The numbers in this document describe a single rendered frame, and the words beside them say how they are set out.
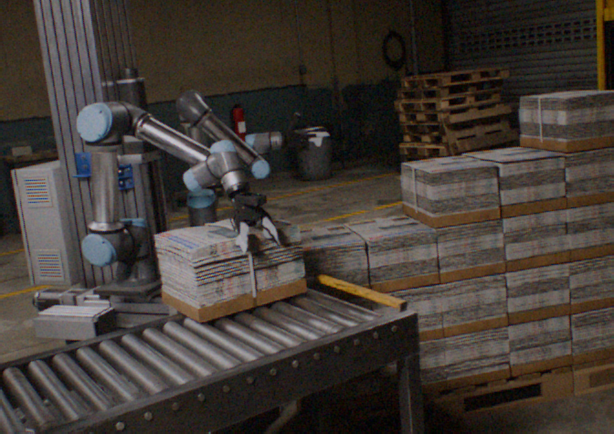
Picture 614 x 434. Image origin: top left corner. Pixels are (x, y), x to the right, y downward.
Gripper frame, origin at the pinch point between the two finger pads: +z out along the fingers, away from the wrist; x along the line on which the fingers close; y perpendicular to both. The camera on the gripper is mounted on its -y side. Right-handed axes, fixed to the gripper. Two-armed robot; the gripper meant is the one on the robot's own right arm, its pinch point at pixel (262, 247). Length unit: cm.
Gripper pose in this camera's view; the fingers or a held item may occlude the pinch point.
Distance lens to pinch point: 209.8
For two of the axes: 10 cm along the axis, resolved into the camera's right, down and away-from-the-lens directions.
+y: -4.3, 4.0, 8.1
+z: 3.6, 9.0, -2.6
